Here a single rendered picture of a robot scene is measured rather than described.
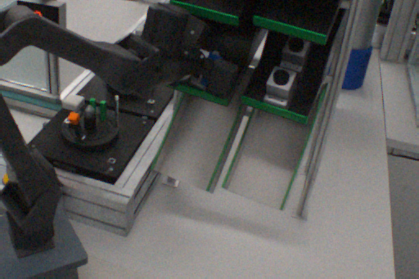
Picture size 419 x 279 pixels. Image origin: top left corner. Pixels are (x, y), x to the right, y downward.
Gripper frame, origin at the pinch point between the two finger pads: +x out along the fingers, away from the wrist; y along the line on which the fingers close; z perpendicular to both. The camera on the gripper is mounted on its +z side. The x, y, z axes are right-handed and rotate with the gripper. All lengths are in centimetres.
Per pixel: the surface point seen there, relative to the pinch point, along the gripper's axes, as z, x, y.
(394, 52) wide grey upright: 0, 130, -21
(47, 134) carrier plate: -32.1, 1.1, 33.3
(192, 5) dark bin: 9.8, -4.3, 2.3
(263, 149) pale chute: -15.8, 13.8, -13.4
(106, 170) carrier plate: -31.2, 0.2, 13.8
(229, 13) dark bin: 10.1, -0.7, -3.2
